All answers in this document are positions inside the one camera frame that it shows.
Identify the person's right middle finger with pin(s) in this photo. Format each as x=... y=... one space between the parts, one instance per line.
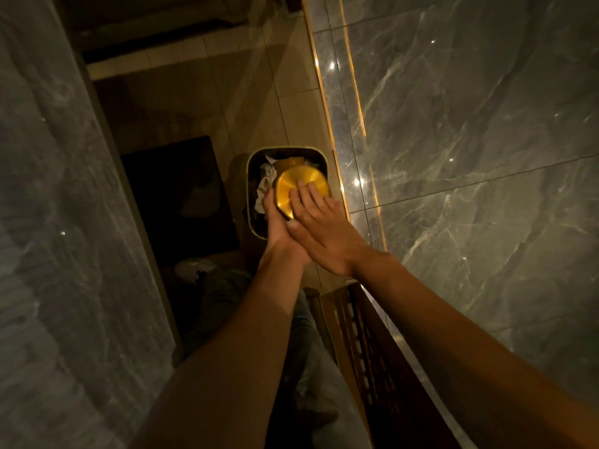
x=312 y=198

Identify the crumpled white paper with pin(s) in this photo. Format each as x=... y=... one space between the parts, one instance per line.
x=263 y=186

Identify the person's right little finger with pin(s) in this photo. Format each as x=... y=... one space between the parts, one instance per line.
x=338 y=206

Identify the person's grey shoe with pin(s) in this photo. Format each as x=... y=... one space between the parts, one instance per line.
x=194 y=270

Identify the gold round metal lid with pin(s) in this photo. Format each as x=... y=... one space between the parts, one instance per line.
x=292 y=182

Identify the black floor mat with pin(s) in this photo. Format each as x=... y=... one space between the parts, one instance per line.
x=180 y=201

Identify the slatted wooden stool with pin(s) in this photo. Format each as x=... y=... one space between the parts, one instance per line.
x=379 y=369

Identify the person's left hand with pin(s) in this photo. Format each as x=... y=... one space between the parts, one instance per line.
x=280 y=238

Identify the person's right forearm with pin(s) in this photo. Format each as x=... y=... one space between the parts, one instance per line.
x=468 y=360

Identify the person's right thumb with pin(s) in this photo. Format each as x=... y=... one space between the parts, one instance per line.
x=302 y=238

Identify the person's grey trousers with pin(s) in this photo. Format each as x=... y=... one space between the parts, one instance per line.
x=318 y=392

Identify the person's left fingers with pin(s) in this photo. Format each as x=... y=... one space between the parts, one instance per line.
x=269 y=205

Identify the person's right hand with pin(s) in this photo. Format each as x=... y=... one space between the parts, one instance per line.
x=330 y=238

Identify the person's left forearm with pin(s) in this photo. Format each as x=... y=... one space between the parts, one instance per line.
x=234 y=360

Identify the yellow wrapper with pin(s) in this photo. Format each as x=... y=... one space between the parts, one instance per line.
x=289 y=162

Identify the rectangular trash bin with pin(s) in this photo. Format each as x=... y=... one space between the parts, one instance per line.
x=255 y=224

